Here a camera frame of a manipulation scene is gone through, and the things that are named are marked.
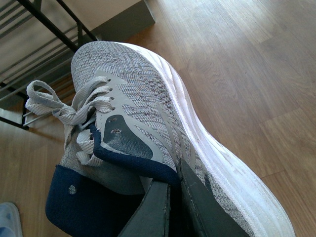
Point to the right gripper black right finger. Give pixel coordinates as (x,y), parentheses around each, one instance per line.
(202,215)

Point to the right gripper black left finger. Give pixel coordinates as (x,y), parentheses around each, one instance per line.
(151,219)

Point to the grey knit sneaker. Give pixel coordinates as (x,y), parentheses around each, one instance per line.
(131,121)

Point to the black metal shoe rack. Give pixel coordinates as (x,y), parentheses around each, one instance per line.
(38,39)

